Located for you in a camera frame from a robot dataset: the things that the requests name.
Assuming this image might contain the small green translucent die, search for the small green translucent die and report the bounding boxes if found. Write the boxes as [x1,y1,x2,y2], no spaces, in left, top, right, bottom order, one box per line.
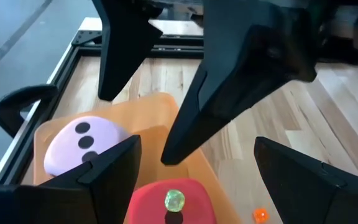
[164,189,186,213]

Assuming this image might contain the black cable hook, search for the black cable hook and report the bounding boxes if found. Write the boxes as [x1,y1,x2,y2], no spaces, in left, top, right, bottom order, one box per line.
[0,84,58,138]

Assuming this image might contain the large pink foam die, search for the large pink foam die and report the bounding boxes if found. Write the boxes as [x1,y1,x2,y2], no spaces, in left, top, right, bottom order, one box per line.
[44,116,130,178]

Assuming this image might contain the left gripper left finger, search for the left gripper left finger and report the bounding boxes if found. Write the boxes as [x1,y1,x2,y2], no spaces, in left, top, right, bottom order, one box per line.
[0,134,142,224]

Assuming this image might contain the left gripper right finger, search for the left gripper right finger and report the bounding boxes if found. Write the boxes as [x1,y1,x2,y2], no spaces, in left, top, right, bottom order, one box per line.
[253,136,358,224]

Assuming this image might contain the small orange translucent die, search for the small orange translucent die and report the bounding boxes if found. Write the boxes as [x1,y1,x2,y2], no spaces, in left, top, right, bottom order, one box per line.
[252,207,270,224]

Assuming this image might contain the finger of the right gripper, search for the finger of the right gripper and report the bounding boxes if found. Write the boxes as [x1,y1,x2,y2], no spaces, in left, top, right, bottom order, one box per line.
[160,0,318,166]
[91,0,164,102]

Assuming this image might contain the orange translucent plastic tray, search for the orange translucent plastic tray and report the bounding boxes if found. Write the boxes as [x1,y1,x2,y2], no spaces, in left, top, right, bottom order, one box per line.
[32,92,242,224]

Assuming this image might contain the large red foam die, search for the large red foam die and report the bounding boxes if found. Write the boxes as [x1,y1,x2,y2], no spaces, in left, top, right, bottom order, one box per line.
[127,178,218,224]

